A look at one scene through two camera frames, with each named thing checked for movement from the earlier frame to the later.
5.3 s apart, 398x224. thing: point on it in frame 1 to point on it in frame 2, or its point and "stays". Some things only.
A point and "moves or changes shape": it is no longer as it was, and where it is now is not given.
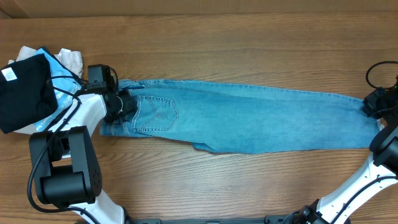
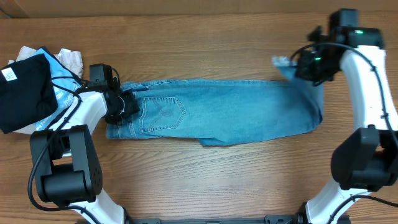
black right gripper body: [381, 99] to [319, 65]
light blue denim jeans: [229, 119] moves or changes shape
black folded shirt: [27, 92] stays
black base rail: [268, 219] stays
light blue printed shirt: [66, 83] stays
